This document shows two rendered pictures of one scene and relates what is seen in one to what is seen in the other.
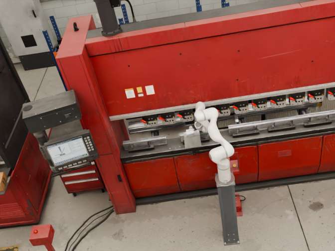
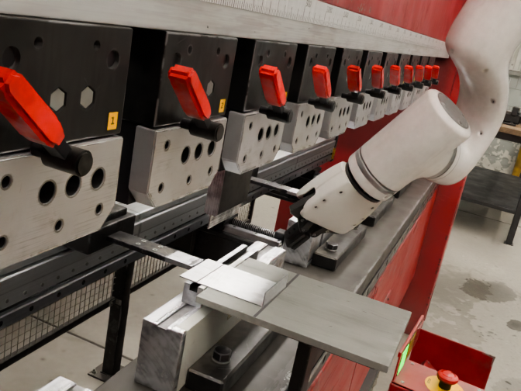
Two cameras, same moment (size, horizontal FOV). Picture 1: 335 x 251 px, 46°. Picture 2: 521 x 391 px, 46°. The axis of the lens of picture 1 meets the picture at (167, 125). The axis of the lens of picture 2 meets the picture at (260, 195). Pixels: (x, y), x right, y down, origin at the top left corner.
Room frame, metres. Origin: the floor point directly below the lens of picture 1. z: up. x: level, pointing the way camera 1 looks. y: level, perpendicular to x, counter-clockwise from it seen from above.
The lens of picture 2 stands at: (3.19, 0.55, 1.37)
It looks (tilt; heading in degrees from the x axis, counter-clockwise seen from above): 16 degrees down; 284
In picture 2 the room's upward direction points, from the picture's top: 11 degrees clockwise
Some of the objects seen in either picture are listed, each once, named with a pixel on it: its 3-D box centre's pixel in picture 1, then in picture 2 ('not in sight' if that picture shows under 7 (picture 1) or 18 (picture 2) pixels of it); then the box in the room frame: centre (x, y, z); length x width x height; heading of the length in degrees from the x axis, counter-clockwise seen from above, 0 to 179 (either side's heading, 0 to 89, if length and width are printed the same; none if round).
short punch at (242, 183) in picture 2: (189, 122); (229, 188); (3.43, -0.25, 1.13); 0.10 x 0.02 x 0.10; 85
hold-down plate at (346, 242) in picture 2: (245, 133); (341, 243); (3.32, -0.85, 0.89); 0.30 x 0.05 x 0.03; 85
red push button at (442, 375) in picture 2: not in sight; (446, 382); (3.04, -0.53, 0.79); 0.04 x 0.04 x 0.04
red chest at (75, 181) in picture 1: (80, 158); not in sight; (3.92, 1.21, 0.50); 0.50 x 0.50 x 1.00; 85
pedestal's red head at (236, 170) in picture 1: (229, 163); (439, 388); (3.05, -0.58, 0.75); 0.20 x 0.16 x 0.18; 80
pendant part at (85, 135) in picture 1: (72, 148); not in sight; (3.05, 0.98, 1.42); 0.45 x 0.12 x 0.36; 99
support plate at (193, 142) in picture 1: (192, 139); (308, 307); (3.29, -0.24, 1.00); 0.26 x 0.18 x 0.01; 175
